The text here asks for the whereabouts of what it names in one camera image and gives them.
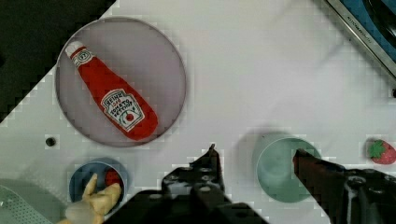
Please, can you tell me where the toy strawberry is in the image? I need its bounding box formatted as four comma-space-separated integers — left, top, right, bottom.
368, 140, 396, 165

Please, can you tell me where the toy peeled banana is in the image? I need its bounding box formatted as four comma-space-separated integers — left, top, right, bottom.
57, 173, 122, 224

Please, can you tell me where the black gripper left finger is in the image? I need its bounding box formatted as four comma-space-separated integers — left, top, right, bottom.
162, 144, 225, 199

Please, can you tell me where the green perforated colander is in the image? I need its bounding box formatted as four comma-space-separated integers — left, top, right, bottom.
0, 179, 64, 224

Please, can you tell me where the grey round plate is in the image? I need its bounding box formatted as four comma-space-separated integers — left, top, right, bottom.
55, 17, 187, 147

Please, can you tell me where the small blue bowl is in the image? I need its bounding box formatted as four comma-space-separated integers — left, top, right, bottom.
68, 159, 129, 218

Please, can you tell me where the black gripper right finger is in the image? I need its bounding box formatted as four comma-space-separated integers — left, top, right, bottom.
292, 149, 350, 224

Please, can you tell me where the green mug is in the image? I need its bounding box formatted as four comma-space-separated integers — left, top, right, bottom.
251, 133, 321, 203

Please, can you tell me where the plush ketchup bottle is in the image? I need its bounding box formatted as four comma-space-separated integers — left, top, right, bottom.
65, 41, 159, 141

